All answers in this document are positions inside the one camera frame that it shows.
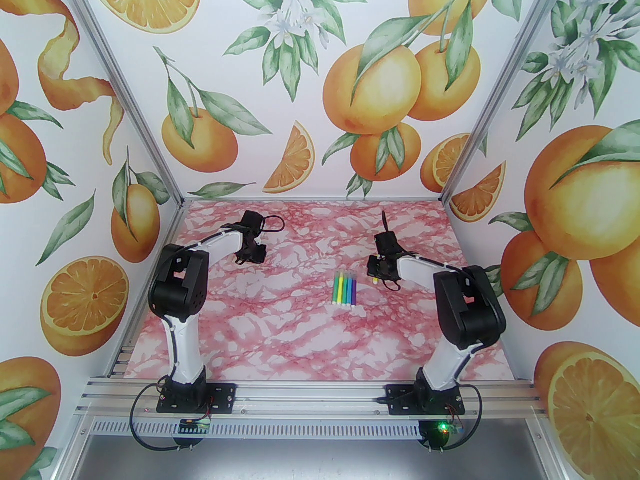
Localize black right base cable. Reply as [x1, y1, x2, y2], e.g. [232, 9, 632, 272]
[419, 387, 482, 454]

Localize pink marble pattern mat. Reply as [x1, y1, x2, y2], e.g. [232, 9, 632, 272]
[124, 199, 518, 382]

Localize aluminium back rail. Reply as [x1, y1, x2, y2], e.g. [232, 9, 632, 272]
[180, 195, 446, 204]

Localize black left base cable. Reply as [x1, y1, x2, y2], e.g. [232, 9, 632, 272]
[130, 384, 212, 453]

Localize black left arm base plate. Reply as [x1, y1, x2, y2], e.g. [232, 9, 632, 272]
[156, 383, 237, 415]

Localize aluminium corner post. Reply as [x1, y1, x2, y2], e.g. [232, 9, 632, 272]
[440, 0, 576, 206]
[60, 0, 185, 208]

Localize black base cable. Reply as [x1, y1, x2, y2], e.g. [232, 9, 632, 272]
[130, 384, 212, 453]
[419, 387, 482, 454]

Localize blue circuit board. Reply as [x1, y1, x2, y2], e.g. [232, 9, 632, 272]
[179, 418, 212, 437]

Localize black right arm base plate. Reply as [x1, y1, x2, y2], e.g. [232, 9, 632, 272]
[387, 385, 467, 416]

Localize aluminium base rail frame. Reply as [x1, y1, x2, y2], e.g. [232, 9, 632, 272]
[75, 375, 549, 421]

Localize perforated metal strip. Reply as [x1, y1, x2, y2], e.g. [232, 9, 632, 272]
[89, 419, 527, 440]

